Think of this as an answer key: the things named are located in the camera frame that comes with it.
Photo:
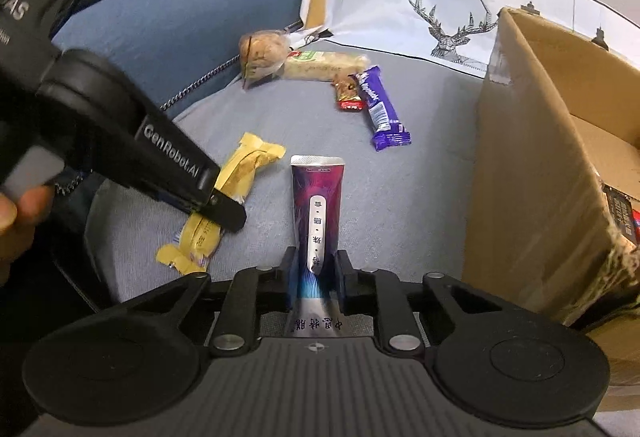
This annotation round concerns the speckled snack packet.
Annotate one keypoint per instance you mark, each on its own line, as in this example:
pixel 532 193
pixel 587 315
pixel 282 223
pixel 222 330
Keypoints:
pixel 617 267

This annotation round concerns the red-ended peanut candy packet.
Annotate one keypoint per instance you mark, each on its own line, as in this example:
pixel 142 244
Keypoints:
pixel 348 92

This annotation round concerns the brown cardboard box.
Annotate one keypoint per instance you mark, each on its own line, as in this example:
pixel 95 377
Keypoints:
pixel 530 167

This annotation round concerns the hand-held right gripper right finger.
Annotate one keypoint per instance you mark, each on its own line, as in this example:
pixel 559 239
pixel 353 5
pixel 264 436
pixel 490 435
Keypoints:
pixel 343 279

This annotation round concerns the purple chocolate bar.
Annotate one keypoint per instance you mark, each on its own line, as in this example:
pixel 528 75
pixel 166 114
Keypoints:
pixel 382 109

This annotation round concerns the person's left hand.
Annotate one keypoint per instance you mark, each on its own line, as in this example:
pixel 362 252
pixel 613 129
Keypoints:
pixel 20 227

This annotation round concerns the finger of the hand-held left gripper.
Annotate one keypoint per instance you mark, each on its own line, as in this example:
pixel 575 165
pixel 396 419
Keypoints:
pixel 227 213

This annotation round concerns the round walnut cake packet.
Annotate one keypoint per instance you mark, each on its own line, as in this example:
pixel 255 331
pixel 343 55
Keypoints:
pixel 262 52

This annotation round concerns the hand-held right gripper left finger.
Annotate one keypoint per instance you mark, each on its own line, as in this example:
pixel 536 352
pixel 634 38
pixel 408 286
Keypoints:
pixel 290 279

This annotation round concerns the pale oat bar packet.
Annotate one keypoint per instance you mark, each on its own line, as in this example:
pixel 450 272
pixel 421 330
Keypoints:
pixel 325 65

